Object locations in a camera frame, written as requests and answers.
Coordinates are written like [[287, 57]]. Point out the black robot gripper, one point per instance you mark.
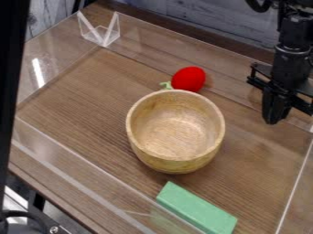
[[283, 83]]

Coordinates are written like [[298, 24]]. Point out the green rectangular block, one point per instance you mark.
[[196, 211]]

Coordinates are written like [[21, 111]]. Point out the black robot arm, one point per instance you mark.
[[294, 23]]

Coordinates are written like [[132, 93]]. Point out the black vertical foreground post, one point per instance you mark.
[[13, 14]]

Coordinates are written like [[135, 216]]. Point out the black table leg bracket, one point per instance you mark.
[[55, 219]]

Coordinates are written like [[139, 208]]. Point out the clear acrylic front wall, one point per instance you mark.
[[106, 205]]

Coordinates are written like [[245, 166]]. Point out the red plush strawberry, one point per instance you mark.
[[188, 78]]

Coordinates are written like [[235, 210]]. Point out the light wooden bowl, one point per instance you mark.
[[175, 129]]

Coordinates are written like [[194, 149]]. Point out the clear acrylic corner bracket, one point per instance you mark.
[[100, 35]]

